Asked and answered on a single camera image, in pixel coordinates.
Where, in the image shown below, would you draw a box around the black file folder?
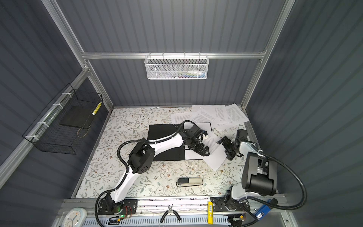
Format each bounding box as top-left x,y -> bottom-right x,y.
147,121 -> 196,161

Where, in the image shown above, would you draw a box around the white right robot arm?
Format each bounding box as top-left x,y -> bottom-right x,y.
210,129 -> 307,211

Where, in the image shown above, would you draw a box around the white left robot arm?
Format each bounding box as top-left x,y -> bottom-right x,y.
95,120 -> 210,216

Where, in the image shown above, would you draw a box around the grey black stapler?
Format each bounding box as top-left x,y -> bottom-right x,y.
176,177 -> 203,187

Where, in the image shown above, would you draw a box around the yellow utility knife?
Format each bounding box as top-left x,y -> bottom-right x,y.
207,201 -> 213,225

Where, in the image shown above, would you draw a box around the pens in white basket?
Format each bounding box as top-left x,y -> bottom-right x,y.
168,71 -> 207,79

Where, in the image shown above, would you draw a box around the yellow marker in basket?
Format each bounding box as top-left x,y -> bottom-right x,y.
92,101 -> 102,115

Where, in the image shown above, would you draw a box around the black pad in basket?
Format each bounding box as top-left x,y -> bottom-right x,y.
60,106 -> 95,129

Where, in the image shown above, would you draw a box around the blue tool handle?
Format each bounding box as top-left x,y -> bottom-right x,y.
254,199 -> 278,220

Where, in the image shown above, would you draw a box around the white wire mesh basket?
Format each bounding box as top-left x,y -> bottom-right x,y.
144,56 -> 209,80

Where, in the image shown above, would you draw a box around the black handled pliers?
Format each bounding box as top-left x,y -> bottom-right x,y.
160,205 -> 181,223

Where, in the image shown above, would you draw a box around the black wire basket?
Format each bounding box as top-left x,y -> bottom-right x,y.
23,85 -> 103,155

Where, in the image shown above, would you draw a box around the white wall clock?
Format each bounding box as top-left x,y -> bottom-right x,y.
61,208 -> 87,227

